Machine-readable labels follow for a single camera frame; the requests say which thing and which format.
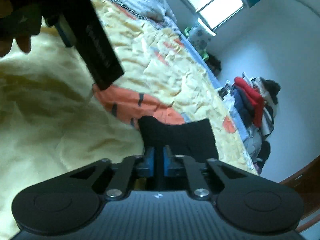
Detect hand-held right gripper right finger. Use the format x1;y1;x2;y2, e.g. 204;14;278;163
163;145;244;201

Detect pile of clothes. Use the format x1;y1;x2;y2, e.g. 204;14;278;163
219;72;282;176

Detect red jacket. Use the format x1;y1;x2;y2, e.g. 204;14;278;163
234;77;265;128

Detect person's left hand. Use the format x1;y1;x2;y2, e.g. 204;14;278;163
0;0;62;58

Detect black hat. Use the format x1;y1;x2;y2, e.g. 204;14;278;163
260;79;282;105

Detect floral pillow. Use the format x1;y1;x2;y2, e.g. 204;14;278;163
190;24;212;53

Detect black pants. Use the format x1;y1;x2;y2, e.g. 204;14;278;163
138;116;219;191

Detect window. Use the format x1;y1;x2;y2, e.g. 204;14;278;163
171;0;251;30

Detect dark bag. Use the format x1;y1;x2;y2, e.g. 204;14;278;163
206;54;222;74

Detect green plastic chair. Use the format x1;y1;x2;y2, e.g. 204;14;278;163
184;26;210;61

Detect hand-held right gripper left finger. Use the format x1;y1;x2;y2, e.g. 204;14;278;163
69;147;155;201

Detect grey white quilt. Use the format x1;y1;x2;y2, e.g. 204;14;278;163
77;0;186;38

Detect yellow cartoon printed blanket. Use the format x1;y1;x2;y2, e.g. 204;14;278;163
0;0;259;240

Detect wooden door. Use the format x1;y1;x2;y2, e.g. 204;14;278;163
277;159;320;233

